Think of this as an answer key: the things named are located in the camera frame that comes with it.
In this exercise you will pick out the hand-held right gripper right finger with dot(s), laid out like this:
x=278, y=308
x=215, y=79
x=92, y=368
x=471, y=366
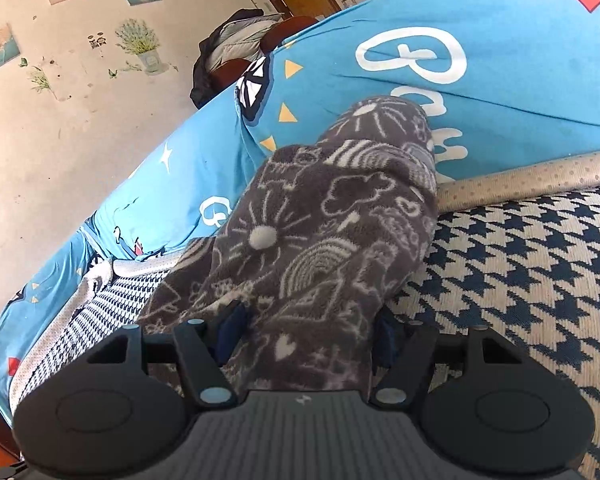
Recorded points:
x=387, y=337

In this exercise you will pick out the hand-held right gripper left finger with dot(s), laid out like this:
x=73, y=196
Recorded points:
x=231, y=332

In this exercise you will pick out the grey patterned fleece jacket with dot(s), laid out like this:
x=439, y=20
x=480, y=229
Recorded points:
x=305, y=240

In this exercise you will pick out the houndstooth sofa mat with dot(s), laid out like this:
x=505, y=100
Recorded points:
x=520, y=280

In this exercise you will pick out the beige dotted sofa edge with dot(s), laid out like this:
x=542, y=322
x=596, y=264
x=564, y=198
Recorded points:
x=530, y=180

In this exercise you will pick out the blue printed sofa cover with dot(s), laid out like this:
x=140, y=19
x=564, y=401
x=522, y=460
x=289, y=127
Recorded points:
x=480, y=70

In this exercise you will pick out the lavender wall sticker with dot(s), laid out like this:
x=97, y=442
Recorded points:
x=142, y=45

